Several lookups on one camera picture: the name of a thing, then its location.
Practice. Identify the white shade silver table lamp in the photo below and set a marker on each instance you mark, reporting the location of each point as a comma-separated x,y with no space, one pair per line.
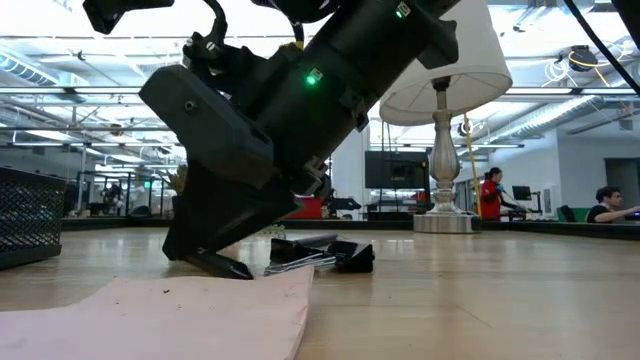
475,75

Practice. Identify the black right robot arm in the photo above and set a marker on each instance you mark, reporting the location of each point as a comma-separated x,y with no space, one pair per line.
350,60

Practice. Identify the succulent in black pot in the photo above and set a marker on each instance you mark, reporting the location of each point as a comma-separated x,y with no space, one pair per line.
179,182

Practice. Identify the black pen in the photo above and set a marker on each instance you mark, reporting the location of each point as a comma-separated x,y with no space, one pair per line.
225,267

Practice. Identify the yellow tag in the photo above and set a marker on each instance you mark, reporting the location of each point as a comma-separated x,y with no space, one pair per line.
295,45

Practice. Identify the pink sticky note pad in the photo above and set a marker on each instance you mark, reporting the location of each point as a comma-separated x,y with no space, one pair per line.
150,320

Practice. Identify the black television screen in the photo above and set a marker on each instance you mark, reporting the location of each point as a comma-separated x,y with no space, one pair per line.
395,170

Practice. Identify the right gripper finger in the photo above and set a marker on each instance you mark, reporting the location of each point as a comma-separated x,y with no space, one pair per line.
215,150

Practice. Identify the red cabinet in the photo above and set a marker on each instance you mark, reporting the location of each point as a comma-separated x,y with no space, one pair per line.
310,210

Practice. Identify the black mesh desk organizer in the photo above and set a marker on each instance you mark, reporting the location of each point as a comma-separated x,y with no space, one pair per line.
30,220

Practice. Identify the small black monitor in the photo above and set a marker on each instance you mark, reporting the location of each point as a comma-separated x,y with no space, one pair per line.
521,193

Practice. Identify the person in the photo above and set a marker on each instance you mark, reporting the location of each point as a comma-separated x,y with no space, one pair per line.
607,197
492,195

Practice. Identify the large black binder clip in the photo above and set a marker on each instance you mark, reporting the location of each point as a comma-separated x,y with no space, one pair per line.
287,250
355,257

